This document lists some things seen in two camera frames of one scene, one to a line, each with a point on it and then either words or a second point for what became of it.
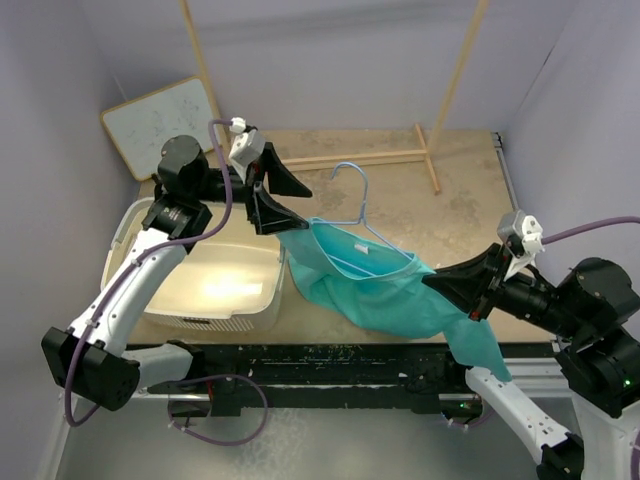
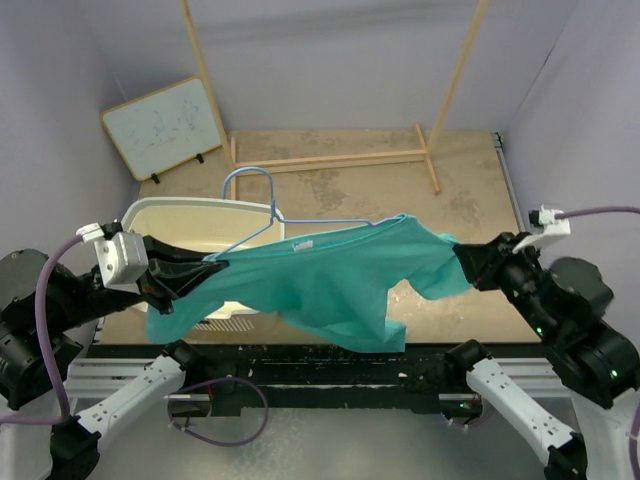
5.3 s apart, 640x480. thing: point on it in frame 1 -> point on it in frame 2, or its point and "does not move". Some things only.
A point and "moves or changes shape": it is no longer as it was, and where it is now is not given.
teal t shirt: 388,291 moves or changes shape
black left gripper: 267,216 -> 172,270
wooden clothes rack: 399,156 does not move
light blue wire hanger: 361,220 -> 275,217
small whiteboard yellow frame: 139,128 does not move
